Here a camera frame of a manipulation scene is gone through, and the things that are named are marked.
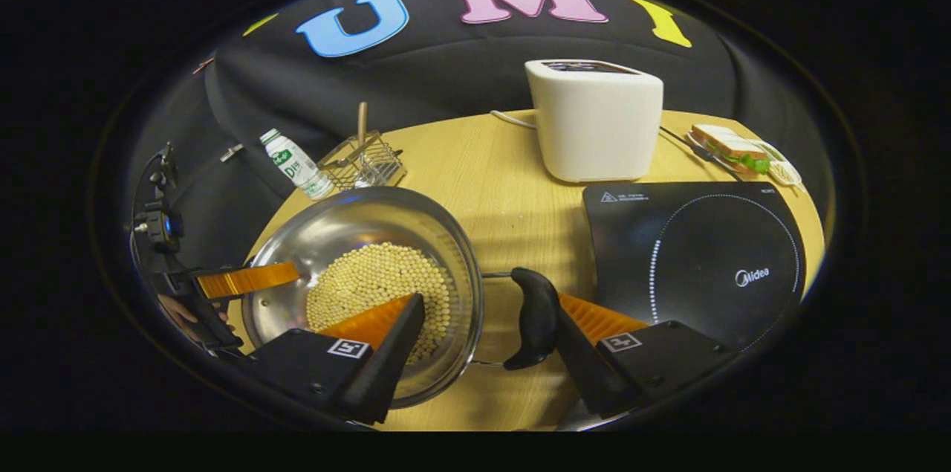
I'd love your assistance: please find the pile of soybeans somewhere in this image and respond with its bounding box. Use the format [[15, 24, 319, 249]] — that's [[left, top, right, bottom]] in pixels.
[[306, 242, 452, 365]]

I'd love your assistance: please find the wire mesh utensil basket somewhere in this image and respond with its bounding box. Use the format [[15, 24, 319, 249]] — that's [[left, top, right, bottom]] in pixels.
[[318, 130, 408, 192]]

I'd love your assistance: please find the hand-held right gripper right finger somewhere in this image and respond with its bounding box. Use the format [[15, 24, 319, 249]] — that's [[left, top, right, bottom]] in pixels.
[[554, 292, 736, 419]]

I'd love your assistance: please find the black backdrop cloth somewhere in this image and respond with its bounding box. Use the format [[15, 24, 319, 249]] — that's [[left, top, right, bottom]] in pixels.
[[130, 0, 818, 272]]

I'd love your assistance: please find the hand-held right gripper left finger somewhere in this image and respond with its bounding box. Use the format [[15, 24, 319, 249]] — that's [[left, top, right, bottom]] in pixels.
[[245, 292, 426, 426]]

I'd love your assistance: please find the white toaster cable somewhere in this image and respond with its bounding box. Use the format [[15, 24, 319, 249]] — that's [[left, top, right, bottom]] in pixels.
[[490, 110, 537, 131]]

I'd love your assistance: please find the stainless steel pot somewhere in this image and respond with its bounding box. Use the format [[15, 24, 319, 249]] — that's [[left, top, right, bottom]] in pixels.
[[241, 186, 563, 410]]

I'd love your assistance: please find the sandwich with lettuce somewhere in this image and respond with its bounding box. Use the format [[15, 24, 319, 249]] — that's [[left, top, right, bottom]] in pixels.
[[691, 124, 772, 175]]

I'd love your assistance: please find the black induction cooktop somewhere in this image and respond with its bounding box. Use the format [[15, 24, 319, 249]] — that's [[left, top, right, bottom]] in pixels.
[[582, 181, 807, 354]]

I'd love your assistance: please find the white toaster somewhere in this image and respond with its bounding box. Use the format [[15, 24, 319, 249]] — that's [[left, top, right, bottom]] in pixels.
[[525, 59, 664, 184]]

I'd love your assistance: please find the white sandwich plate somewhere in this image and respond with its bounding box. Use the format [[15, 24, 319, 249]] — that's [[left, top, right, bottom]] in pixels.
[[685, 132, 744, 175]]

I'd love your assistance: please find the white green-label plastic bottle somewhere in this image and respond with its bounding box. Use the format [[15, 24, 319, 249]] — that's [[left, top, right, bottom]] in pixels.
[[259, 128, 335, 201]]

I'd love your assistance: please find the white divided bean tray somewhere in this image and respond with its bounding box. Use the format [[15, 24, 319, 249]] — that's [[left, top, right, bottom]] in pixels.
[[750, 139, 805, 188]]

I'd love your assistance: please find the black power cable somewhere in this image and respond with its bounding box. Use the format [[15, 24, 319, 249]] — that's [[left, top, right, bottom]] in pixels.
[[660, 126, 744, 183]]

